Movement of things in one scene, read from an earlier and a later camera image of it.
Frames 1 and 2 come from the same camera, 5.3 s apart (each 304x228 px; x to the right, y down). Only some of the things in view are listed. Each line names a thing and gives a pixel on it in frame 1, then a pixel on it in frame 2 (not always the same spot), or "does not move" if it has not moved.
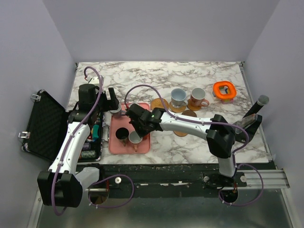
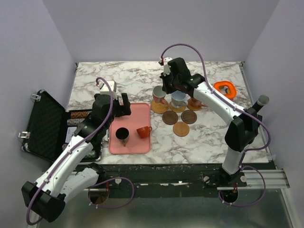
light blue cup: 178,98 does not move
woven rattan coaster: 175,109 does not move
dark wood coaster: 189,112 does not move
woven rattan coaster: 157,102 does not move
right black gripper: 133,111 -> 167,83
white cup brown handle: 134,138 -> 158,95
